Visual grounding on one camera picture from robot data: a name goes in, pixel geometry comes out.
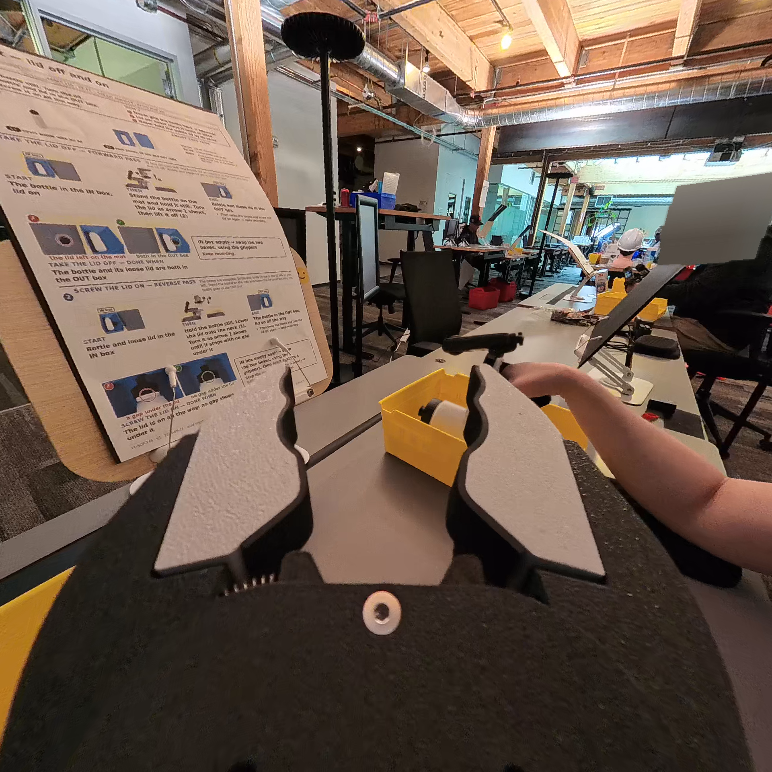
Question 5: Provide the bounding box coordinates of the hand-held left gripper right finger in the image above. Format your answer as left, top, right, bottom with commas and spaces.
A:
445, 363, 607, 589

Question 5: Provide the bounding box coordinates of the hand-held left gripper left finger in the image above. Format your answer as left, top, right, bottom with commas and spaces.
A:
154, 362, 316, 583

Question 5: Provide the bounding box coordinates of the wooden standing desk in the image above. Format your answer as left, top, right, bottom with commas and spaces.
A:
303, 204, 454, 363

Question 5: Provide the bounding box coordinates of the black office chair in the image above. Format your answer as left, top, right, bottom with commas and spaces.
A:
678, 309, 772, 462
362, 247, 464, 358

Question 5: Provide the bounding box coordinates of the tilted wooden board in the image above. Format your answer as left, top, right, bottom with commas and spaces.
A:
538, 228, 599, 304

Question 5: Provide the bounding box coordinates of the white plastic bottle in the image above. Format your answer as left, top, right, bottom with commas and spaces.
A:
429, 399, 471, 441

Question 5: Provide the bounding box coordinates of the slim wooden post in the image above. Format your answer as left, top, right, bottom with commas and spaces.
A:
472, 125, 498, 219

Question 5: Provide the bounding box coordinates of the silver air duct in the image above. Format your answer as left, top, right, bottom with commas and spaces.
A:
259, 0, 772, 130

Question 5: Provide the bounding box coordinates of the black round mat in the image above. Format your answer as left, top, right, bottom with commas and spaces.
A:
600, 476, 744, 590

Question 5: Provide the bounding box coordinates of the black framed whiteboard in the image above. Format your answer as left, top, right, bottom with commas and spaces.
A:
354, 193, 382, 304

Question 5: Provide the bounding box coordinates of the person's right forearm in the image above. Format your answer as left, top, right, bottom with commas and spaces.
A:
564, 369, 772, 575

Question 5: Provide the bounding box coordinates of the black floor lamp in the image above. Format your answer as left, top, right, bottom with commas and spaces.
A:
279, 11, 367, 387

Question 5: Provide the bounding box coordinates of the black oval pad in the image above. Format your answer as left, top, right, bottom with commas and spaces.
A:
632, 333, 682, 361

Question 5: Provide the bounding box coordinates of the black flat pad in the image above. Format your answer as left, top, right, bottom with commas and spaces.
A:
663, 410, 706, 441

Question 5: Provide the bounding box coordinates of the white paper sign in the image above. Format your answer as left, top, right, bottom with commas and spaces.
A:
0, 43, 322, 465

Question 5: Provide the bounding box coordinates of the interior glass window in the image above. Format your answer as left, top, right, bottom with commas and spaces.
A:
24, 0, 183, 103

